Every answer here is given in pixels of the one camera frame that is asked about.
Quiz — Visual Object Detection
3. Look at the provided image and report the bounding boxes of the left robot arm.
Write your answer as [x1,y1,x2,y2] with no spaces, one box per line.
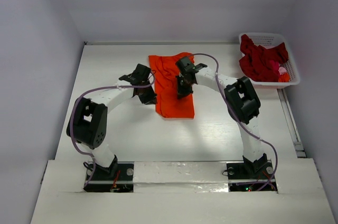
[66,64,156,179]

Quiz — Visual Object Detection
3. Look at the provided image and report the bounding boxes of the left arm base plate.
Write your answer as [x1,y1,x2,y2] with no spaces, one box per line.
[84,162,134,193]

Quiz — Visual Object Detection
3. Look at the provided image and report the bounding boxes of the orange t shirt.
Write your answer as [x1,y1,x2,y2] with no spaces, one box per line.
[148,52,195,119]

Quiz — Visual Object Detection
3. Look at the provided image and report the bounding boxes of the pink cloth in basket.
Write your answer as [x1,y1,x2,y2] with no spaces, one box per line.
[269,60,287,77]

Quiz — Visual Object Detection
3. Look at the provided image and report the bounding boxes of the small orange cloth in basket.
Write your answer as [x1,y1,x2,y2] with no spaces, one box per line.
[278,73,290,83]

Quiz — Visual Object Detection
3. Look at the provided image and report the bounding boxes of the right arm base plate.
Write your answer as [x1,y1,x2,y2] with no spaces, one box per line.
[222,161,277,192]

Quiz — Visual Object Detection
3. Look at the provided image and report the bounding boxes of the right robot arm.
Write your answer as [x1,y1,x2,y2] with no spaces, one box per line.
[175,56,267,178]

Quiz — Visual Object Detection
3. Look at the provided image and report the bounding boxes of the dark red t shirt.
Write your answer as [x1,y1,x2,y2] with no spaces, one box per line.
[239,34,289,82]

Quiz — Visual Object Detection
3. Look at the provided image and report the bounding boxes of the white plastic basket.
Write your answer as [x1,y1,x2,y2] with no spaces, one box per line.
[238,32,300,89]

